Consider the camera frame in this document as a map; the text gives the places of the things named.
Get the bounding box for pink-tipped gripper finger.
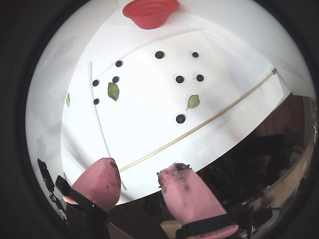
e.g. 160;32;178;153
157;162;239;239
55;157;122;239

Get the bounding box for red collapsible silicone cup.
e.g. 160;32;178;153
122;0;180;30

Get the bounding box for thin white rod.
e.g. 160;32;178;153
89;61;127;191

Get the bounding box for black jointed holder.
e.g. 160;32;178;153
36;158;68;221

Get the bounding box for long wooden stick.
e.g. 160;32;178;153
119;69;275;173

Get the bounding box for green leaf with stem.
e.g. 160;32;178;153
185;94;200;111

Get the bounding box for large green leaf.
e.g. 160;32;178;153
107;82;120;102

